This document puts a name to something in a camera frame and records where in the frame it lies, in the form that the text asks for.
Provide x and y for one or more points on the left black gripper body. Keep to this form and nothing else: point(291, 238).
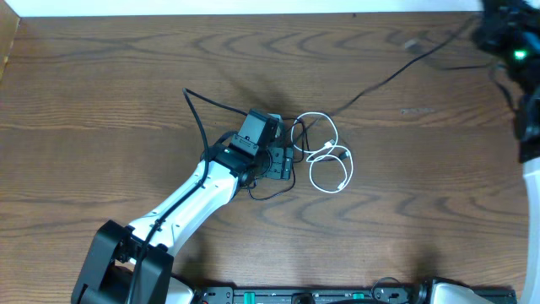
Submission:
point(280, 165)

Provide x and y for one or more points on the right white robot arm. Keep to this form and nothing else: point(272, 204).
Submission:
point(523, 69)

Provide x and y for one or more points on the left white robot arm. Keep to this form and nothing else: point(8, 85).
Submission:
point(133, 263)

